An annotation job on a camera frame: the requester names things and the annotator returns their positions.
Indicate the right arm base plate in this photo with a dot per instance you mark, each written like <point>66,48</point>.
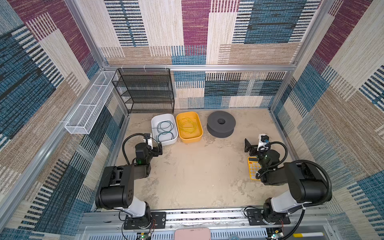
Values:
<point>259,217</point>

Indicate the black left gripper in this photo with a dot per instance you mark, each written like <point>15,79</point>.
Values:
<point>156,148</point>

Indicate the white plastic bin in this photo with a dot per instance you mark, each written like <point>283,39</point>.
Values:
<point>164,129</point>

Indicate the pink phone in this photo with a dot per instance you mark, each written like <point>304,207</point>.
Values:
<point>193,234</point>

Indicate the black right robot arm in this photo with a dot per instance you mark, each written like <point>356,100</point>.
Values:
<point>309,184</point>

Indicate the grey perforated cable spool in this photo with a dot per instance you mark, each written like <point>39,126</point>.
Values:
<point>221,124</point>

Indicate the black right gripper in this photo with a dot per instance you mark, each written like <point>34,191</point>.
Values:
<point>253,148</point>

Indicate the white wire mesh basket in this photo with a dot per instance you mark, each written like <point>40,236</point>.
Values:
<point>87,112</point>

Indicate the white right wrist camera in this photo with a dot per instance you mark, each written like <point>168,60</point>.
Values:
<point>264,143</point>

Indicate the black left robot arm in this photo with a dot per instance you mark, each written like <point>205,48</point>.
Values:
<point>116,188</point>

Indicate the yellow plastic bin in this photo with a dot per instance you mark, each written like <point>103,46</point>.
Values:
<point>189,127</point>

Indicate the yellow white marker pen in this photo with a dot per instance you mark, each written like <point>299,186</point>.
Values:
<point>309,235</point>

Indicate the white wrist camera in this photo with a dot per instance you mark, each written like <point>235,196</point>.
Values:
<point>148,139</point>
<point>264,143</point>

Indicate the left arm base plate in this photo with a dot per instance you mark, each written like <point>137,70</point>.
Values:
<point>155,220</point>

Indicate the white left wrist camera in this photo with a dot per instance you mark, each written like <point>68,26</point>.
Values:
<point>148,139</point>

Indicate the yellow calculator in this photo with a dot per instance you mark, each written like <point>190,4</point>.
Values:
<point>254,167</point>

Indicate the black wire shelf rack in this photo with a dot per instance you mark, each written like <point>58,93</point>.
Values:
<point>145,90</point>

